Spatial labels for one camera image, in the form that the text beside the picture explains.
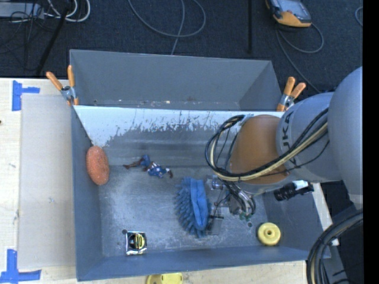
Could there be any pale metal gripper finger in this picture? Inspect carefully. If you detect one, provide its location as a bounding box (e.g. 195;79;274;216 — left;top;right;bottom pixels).
210;175;224;191
207;213;225;236

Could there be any blue chenille duster mitt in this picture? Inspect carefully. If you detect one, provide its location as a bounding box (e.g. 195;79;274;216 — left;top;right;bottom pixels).
173;176;213;238

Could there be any yellow plastic wheel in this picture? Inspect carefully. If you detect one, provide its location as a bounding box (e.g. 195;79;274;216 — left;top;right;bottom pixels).
256;222;282;247

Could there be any blue toy figure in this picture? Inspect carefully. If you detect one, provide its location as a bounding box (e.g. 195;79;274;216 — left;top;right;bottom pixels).
122;154;174;179

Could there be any grey metal bin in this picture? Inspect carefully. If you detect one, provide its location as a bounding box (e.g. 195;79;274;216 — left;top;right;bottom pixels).
68;49;332;282

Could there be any chrome and yellow tape measure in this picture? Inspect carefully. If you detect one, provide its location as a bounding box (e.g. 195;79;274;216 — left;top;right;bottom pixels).
124;230;148;256

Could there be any copper scouring pad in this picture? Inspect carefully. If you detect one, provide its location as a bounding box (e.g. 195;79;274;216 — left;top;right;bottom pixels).
85;145;111;186

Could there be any pale flat board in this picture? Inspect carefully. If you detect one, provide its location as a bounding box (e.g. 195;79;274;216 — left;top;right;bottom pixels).
17;93;78;271

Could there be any black cylinder on white bracket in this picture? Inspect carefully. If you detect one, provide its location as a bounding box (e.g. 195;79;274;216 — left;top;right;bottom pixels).
273;179;315;202

